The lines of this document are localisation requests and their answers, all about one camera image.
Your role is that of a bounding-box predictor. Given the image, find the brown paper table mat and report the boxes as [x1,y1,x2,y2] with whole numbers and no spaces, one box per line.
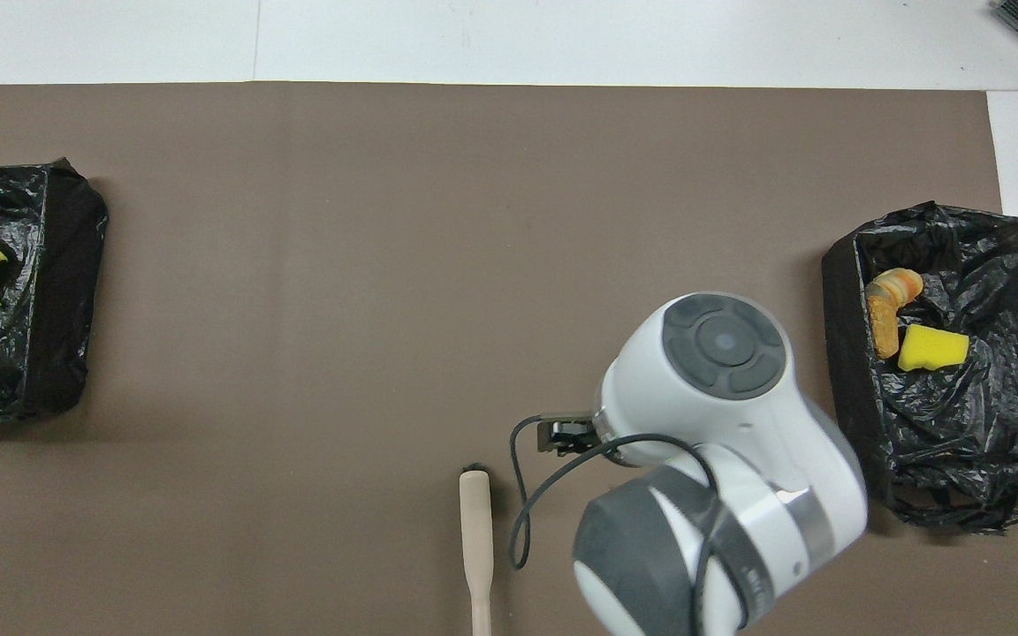
[0,82,1018,636]

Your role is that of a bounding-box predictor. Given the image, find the chunky yellow sponge piece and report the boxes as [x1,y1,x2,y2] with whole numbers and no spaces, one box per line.
[897,323,971,373]

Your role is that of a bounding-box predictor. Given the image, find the brown bread-like piece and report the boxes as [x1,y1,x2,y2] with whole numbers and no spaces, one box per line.
[868,296,901,360]

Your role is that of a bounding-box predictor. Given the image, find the beige hand brush black bristles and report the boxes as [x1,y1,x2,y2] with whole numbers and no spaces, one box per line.
[459,463,495,636]

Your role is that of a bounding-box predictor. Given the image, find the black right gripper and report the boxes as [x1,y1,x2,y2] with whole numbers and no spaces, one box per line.
[536,413,604,457]

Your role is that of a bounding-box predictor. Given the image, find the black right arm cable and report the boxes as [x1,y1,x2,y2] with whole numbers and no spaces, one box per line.
[506,413,715,572]

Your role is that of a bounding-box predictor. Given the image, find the beige foam chunk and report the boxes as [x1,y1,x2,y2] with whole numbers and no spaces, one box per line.
[865,268,925,308]

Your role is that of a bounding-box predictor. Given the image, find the black bag lined bin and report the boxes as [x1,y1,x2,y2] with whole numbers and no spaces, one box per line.
[822,201,1018,534]
[0,157,110,423]

